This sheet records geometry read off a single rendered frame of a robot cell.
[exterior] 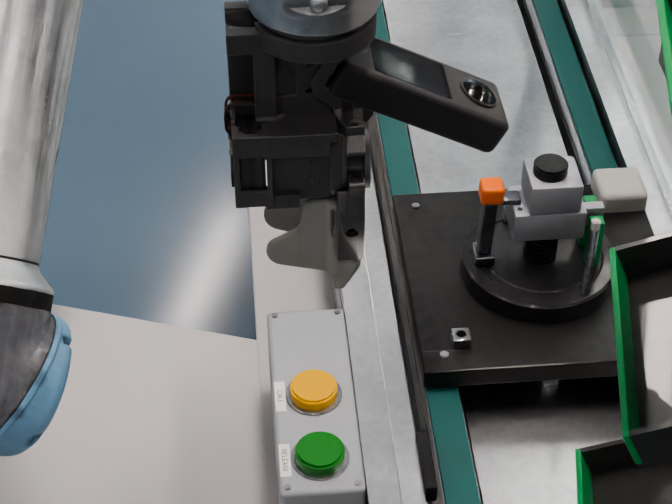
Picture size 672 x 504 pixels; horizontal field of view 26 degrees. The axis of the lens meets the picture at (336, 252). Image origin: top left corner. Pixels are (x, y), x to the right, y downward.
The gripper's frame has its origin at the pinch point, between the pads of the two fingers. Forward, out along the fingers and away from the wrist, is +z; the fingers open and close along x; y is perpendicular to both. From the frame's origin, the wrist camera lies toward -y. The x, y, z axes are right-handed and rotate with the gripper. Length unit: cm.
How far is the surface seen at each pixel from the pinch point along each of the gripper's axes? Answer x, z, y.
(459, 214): -34.8, 25.5, -13.7
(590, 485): 16.7, 3.2, -12.9
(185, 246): -143, 122, 19
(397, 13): -79, 31, -13
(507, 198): -25.9, 16.4, -16.2
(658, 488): 18.2, 2.0, -16.4
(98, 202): -157, 122, 36
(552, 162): -26.4, 13.1, -19.9
